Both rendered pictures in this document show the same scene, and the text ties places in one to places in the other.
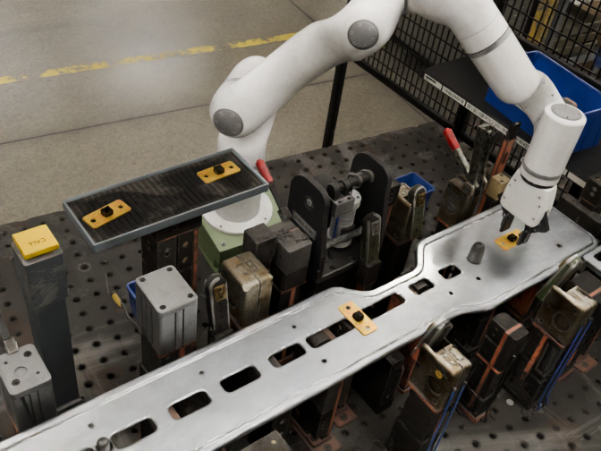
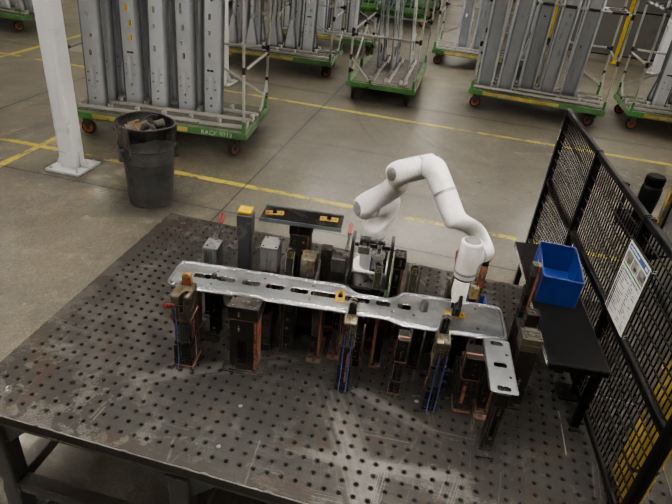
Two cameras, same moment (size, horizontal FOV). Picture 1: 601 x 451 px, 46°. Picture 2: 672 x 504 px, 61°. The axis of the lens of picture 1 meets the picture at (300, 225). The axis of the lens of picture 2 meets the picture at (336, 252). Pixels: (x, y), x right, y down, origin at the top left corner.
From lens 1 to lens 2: 1.57 m
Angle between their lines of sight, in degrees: 39
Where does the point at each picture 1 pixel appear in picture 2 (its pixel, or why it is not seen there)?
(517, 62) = (448, 204)
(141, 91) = (449, 243)
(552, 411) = (433, 417)
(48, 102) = (396, 230)
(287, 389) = (285, 297)
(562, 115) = (467, 240)
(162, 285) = (271, 241)
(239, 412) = (262, 293)
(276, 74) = (377, 191)
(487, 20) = (438, 180)
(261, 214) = not seen: hidden behind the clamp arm
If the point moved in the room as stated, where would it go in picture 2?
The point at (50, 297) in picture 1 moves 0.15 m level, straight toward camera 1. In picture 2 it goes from (243, 234) to (225, 249)
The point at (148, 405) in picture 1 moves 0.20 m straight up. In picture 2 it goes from (239, 276) to (239, 235)
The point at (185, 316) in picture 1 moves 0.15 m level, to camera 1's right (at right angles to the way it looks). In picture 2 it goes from (271, 255) to (292, 271)
